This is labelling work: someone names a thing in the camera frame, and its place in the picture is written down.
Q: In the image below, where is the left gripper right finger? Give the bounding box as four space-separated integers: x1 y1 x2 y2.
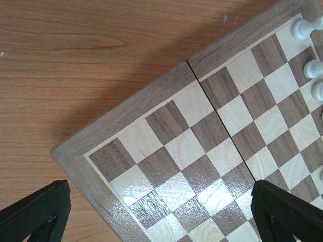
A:
251 180 322 241

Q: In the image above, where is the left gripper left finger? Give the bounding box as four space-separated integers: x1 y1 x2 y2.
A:
1 180 71 241

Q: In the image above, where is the white rook corner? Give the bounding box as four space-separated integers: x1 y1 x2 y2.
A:
291 16 322 40

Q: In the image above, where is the wooden folding chess board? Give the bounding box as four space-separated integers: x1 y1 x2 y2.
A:
51 1 322 241

